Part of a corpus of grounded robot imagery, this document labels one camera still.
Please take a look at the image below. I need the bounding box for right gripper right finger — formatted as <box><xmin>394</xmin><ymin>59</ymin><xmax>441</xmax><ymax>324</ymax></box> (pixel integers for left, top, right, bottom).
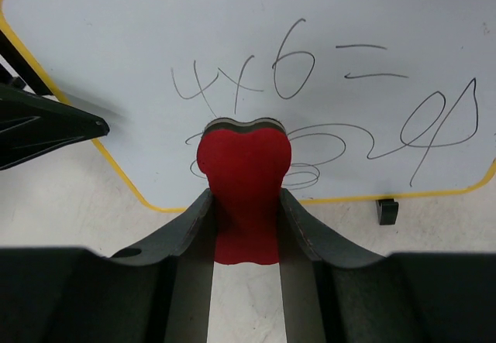
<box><xmin>277</xmin><ymin>189</ymin><xmax>391</xmax><ymax>342</ymax></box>

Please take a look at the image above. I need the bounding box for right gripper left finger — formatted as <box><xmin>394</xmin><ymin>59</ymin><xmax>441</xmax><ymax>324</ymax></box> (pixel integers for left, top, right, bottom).
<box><xmin>112</xmin><ymin>189</ymin><xmax>215</xmax><ymax>342</ymax></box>

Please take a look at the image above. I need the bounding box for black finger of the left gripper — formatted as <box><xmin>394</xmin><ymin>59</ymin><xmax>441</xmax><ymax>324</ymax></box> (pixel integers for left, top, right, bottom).
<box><xmin>1</xmin><ymin>84</ymin><xmax>110</xmax><ymax>170</ymax></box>

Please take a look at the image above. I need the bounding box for red whiteboard eraser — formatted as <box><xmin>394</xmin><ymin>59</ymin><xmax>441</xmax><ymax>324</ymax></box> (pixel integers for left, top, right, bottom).
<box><xmin>196</xmin><ymin>118</ymin><xmax>291</xmax><ymax>265</ymax></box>

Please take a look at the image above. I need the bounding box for yellow framed whiteboard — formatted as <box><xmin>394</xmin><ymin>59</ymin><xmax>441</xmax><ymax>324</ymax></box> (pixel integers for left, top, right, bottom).
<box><xmin>1</xmin><ymin>0</ymin><xmax>495</xmax><ymax>212</ymax></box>

